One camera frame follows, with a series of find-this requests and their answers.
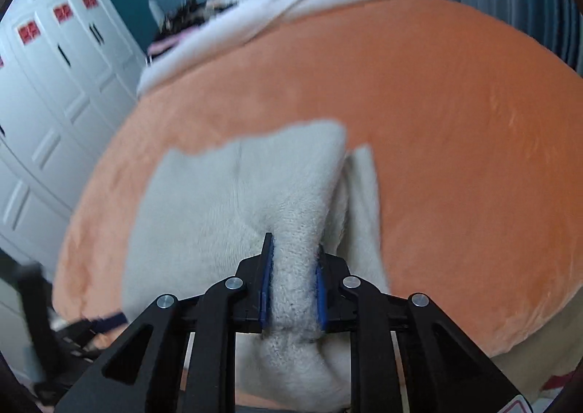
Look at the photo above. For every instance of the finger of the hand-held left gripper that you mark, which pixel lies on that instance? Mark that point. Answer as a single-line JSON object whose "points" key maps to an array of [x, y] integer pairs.
{"points": [[109, 321]]}

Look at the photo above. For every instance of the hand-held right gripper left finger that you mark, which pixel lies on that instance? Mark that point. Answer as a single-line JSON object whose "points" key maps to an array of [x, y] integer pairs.
{"points": [[265, 290]]}

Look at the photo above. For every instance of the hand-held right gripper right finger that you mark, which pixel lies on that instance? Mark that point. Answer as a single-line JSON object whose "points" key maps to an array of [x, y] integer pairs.
{"points": [[321, 299]]}

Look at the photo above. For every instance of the grey sweater with black hearts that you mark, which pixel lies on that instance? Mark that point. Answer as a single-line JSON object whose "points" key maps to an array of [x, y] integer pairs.
{"points": [[205, 212]]}

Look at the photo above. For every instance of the pile of dark clothes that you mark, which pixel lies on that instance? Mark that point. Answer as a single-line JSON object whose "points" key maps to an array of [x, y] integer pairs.
{"points": [[186, 23]]}

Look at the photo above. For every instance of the orange plush blanket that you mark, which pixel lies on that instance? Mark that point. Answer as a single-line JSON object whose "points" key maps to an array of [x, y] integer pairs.
{"points": [[455, 144]]}

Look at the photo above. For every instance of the white wardrobe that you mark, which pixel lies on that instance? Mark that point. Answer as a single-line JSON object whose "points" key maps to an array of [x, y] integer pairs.
{"points": [[59, 112]]}

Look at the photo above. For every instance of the red door sticker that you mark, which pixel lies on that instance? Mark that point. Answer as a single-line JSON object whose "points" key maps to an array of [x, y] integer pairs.
{"points": [[61, 12], [28, 32], [90, 0]]}

